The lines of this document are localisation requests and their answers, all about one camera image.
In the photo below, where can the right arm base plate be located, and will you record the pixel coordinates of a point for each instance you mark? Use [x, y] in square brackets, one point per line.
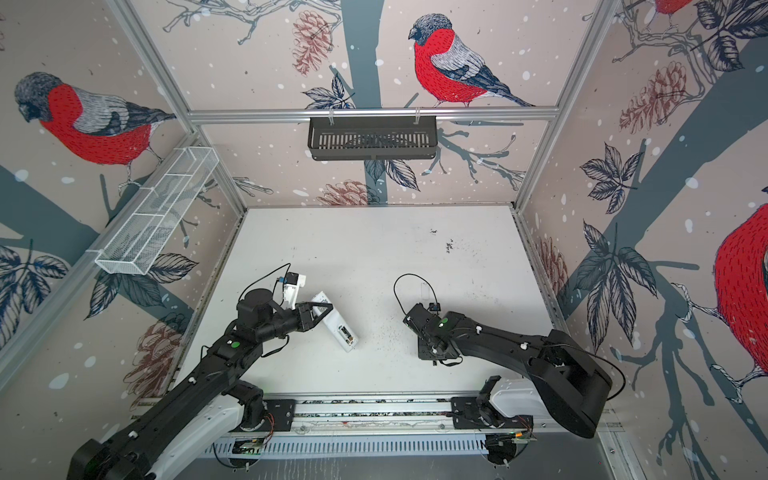
[468, 413]

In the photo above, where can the aluminium mounting rail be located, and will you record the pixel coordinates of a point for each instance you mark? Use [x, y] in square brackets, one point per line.
[368, 414]

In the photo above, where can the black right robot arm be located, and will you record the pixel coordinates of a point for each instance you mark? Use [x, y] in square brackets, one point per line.
[574, 388]

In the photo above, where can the white remote control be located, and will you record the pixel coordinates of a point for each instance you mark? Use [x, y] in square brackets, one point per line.
[337, 326]

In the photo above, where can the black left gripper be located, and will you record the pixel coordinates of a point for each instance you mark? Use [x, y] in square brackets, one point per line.
[304, 314]

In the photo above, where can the white mesh wire tray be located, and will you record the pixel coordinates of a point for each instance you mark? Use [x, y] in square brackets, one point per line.
[135, 246]

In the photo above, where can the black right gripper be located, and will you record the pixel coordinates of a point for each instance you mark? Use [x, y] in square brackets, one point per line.
[422, 349]

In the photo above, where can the black hanging wire basket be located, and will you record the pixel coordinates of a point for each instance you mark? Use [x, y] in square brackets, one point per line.
[373, 138]

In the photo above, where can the horizontal aluminium frame bar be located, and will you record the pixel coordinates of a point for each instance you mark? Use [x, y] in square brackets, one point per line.
[211, 117]

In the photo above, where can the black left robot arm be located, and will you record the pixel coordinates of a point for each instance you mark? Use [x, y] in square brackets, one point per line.
[211, 400]

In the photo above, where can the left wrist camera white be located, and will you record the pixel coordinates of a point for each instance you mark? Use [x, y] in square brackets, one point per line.
[292, 283]

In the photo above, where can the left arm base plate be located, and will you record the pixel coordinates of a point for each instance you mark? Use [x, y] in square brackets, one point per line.
[271, 415]

